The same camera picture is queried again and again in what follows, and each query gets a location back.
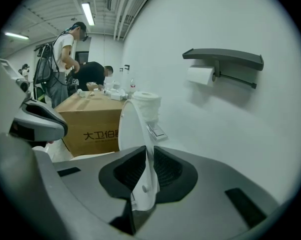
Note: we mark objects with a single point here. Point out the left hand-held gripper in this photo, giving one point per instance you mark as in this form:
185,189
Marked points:
13,89

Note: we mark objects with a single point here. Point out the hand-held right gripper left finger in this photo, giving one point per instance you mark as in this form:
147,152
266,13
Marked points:
90,189

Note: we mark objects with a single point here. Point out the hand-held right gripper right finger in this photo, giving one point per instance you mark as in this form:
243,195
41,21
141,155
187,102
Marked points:
210,199

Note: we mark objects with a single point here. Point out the white toilet lid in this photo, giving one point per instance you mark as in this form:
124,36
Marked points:
133,129

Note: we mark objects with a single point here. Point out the white toilet paper roll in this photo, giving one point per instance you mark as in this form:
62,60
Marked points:
200,75
148,104

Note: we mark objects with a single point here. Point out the white bottle with green cap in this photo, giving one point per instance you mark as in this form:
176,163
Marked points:
81,93

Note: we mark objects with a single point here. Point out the large brown cardboard box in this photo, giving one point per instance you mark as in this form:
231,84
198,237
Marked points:
90,124

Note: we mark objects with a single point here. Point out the dark glass door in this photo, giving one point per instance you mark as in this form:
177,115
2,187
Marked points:
81,59

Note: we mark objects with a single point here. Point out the small white carton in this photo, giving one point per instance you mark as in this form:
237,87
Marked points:
118,94

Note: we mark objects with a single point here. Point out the ceiling light tube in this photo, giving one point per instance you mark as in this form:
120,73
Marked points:
16,35
88,14

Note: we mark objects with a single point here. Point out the clear water bottle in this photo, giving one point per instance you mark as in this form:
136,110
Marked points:
132,86

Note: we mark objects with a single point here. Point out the grey wall paper holder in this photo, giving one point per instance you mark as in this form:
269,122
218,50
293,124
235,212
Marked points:
223,56

